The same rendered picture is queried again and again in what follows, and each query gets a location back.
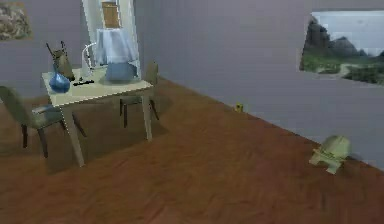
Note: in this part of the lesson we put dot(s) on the small yellow lego toy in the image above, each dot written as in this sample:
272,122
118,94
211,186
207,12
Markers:
239,107

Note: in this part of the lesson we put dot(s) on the white square table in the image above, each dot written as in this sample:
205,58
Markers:
100,90

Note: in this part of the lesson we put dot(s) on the pale green toy chair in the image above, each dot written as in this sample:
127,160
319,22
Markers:
331,151

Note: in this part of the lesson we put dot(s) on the brown wooden cabinet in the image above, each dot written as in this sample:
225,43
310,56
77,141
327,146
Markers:
110,14

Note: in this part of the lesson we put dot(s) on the brown bag with dark sticks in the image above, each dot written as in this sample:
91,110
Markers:
64,63

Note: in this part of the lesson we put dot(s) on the small black flat object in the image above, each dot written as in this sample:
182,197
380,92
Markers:
83,82

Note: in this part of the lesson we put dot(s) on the blue glass vase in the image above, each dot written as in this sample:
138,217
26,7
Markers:
59,82

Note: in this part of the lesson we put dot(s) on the landscape framed picture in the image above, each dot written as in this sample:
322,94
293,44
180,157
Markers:
346,46

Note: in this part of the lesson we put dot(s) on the brown textured framed picture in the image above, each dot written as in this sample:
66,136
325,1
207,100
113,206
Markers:
13,20

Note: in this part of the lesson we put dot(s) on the white framed doorway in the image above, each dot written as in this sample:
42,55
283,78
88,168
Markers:
128,20

